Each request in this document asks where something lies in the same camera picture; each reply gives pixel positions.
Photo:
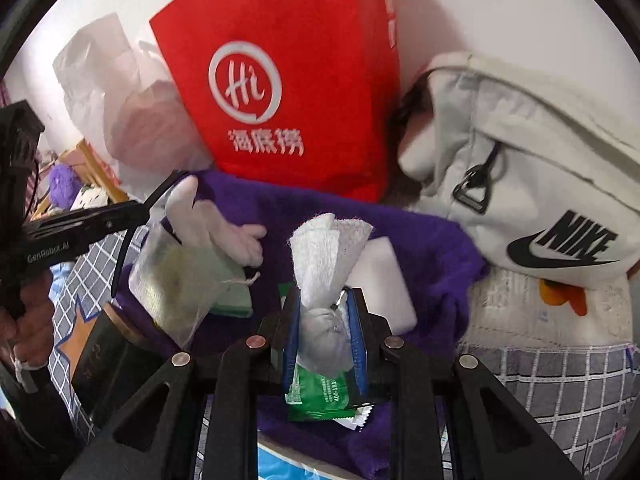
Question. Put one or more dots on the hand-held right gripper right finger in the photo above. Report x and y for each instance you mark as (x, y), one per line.
(359, 355)

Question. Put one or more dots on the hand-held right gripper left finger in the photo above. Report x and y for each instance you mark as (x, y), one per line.
(290, 355)

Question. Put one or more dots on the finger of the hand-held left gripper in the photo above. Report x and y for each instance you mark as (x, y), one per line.
(100, 217)

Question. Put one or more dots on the green wipe packet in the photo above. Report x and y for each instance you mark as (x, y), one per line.
(320, 395)

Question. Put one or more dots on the white packet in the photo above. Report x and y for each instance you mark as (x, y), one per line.
(385, 280)

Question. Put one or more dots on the white gauze cloth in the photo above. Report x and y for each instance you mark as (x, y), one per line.
(325, 260)

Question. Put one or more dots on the purple plush storage basket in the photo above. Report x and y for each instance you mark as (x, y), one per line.
(425, 260)

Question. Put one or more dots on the person's left hand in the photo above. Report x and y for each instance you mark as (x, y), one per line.
(37, 325)

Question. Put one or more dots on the white dotted pillow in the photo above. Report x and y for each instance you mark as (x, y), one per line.
(90, 198)

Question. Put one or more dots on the purple plush toy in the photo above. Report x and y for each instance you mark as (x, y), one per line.
(65, 185)

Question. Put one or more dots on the wooden headboard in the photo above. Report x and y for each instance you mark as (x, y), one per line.
(95, 165)

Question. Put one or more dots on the blue tissue pack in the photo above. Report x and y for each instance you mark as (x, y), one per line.
(280, 465)

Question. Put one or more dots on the white plastic shopping bag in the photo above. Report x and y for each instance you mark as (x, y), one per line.
(120, 95)

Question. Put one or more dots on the dark metal tin box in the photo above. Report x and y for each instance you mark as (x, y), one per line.
(110, 360)

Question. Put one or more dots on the grey checked blanket with stars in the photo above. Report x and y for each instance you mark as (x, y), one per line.
(550, 400)

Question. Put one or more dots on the red paper shopping bag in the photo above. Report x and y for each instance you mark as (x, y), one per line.
(300, 50)

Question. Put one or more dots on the grey waist bag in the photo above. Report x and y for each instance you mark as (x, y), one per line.
(550, 160)

